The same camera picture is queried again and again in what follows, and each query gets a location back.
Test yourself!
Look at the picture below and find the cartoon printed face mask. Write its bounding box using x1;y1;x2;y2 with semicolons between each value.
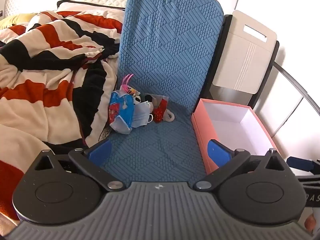
109;91;135;130

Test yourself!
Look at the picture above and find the pink cardboard box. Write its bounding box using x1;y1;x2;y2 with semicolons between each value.
191;99;278;174

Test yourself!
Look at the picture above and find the pale yellow pillow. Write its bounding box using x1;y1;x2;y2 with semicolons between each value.
0;14;33;30

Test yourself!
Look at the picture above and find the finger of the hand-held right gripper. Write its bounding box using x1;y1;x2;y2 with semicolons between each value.
287;156;320;178

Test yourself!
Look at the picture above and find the light blue face mask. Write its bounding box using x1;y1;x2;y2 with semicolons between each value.
111;116;133;134
130;101;153;128

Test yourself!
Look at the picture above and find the blue textured mat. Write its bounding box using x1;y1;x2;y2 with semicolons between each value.
100;0;224;182

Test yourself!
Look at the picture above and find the colourful feathered toy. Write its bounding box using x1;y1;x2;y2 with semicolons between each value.
121;74;137;95

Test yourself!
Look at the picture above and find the beige folding chair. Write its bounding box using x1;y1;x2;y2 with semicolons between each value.
200;10;280;109

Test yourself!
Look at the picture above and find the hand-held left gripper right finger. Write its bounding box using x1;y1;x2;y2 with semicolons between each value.
193;139;288;191

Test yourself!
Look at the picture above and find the red gold pouch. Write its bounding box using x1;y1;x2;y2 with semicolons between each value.
152;99;169;123

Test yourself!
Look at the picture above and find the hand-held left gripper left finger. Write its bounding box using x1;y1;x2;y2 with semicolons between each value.
34;140;126;191

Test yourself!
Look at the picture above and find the white pillow with black piping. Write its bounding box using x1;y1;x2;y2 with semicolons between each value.
57;0;125;12

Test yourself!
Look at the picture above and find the red black cream striped blanket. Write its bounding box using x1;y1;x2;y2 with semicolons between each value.
0;10;124;220

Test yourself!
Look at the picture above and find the grey curved metal bar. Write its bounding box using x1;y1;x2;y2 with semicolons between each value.
272;61;320;114

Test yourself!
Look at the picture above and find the striped patterned blanket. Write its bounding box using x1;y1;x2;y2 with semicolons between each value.
99;126;112;142

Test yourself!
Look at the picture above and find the black and white plush cow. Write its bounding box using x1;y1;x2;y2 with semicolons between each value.
132;90;156;106

